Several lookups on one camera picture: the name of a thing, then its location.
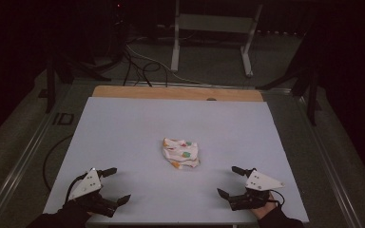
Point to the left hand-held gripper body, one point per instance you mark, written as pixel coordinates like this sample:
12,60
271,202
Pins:
90,185

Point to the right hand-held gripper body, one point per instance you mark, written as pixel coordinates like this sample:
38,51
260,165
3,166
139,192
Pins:
259,182

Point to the white fruit print pants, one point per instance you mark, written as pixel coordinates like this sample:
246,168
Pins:
181,153

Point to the person's left hand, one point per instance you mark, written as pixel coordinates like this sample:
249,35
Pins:
81,211

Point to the person's right hand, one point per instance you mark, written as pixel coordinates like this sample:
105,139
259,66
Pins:
264,210

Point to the white table mat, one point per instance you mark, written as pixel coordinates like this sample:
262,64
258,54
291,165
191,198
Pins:
133,136

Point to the wooden table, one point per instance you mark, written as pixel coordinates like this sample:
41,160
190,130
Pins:
171,93

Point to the black tripod stand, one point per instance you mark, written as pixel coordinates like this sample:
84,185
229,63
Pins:
65,71
307,85

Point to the grey metal stand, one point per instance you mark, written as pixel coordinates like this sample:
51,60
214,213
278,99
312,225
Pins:
215,23

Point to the metal floor rail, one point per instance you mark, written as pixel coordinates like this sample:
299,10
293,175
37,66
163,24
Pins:
15,171
326,158

